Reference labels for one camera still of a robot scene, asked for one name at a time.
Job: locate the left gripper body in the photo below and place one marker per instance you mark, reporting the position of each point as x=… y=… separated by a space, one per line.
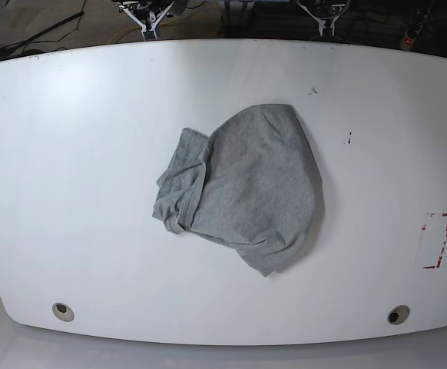
x=324 y=12

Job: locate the power strip with red light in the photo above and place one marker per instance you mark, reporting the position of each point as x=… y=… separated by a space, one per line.
x=410 y=36

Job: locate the grey T-shirt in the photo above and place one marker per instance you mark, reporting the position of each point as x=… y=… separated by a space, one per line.
x=252 y=186

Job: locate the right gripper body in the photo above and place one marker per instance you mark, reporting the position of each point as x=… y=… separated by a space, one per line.
x=147 y=15

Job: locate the left table cable grommet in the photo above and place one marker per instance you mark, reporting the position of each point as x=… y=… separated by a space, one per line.
x=63 y=312

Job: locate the table cable grommet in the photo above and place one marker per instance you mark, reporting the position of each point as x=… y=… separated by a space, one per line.
x=398 y=315
x=63 y=312

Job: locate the red tape rectangle marker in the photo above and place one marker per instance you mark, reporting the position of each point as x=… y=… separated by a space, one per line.
x=433 y=241

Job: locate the right table cable grommet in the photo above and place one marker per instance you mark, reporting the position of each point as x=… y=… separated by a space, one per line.
x=398 y=315

